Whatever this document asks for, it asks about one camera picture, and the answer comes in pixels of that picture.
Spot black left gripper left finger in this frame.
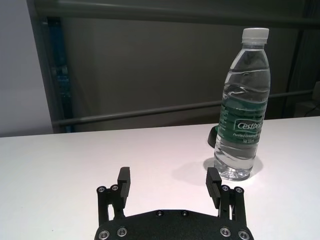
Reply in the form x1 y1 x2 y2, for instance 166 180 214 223
96 166 132 224

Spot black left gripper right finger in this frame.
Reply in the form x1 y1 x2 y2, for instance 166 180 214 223
205 167 249 224

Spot clear green-label water bottle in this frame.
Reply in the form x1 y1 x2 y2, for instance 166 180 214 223
212 27 272 182

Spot green YES push button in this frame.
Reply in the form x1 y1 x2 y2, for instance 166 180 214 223
206 126 219 148

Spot grey horizontal rail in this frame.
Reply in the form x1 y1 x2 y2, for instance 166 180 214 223
55 89 320 127

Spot blue vertical post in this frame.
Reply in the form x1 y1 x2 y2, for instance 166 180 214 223
46 19 76 133

